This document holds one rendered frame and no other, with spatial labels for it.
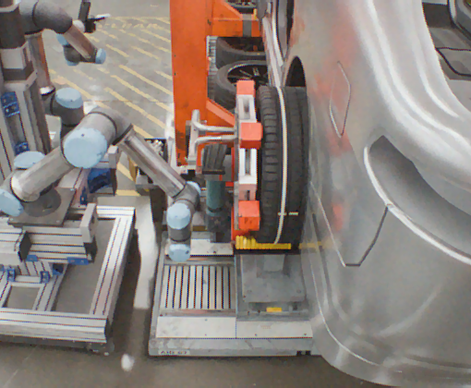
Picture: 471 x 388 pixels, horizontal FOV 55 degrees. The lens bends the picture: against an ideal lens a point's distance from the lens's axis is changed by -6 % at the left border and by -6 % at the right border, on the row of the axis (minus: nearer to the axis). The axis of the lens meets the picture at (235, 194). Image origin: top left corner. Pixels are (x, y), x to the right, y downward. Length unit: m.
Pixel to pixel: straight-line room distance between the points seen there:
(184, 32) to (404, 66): 1.37
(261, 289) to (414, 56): 1.57
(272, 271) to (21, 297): 1.24
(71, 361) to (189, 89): 1.43
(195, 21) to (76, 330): 1.47
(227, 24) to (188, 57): 2.01
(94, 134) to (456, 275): 1.01
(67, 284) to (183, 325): 0.61
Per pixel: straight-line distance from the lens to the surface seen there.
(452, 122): 0.88
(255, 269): 2.40
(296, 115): 1.75
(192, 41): 2.20
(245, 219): 1.70
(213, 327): 2.36
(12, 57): 1.89
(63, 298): 2.40
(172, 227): 1.54
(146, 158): 1.56
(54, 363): 2.45
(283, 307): 2.37
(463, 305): 1.06
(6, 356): 2.55
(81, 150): 1.42
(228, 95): 3.34
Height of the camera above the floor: 2.02
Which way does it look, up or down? 39 degrees down
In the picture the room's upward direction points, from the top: 3 degrees clockwise
